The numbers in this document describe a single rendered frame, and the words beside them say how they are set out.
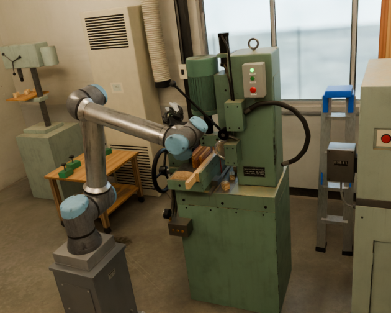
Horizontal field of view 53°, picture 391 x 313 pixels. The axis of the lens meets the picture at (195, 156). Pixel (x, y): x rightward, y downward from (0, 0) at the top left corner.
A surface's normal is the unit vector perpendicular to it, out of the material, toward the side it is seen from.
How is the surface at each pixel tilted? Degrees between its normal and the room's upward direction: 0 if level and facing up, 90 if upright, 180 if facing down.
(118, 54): 90
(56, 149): 90
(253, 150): 90
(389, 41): 87
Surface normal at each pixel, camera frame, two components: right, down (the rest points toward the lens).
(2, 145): 0.90, 0.06
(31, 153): -0.39, 0.39
